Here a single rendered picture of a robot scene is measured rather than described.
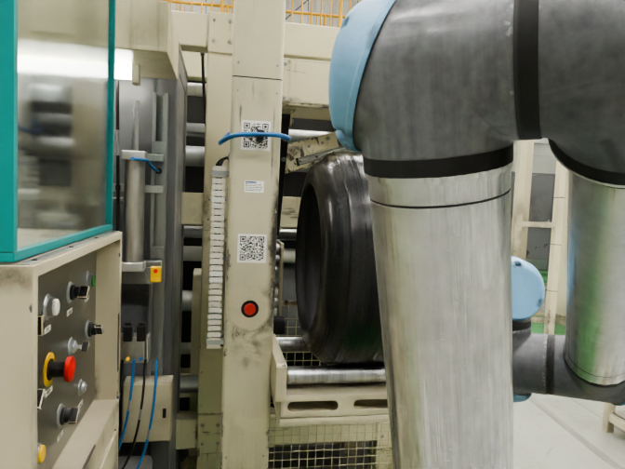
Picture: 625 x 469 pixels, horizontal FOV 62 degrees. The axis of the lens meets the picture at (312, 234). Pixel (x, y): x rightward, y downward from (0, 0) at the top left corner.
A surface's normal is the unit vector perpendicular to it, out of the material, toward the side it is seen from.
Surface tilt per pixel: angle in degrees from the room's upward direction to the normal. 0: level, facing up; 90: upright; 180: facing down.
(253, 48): 90
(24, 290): 90
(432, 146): 103
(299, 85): 90
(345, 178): 44
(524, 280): 85
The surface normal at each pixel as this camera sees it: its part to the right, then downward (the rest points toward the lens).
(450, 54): -0.44, 0.20
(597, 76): -0.18, 0.53
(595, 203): -0.70, 0.69
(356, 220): -0.09, -0.32
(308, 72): 0.18, 0.07
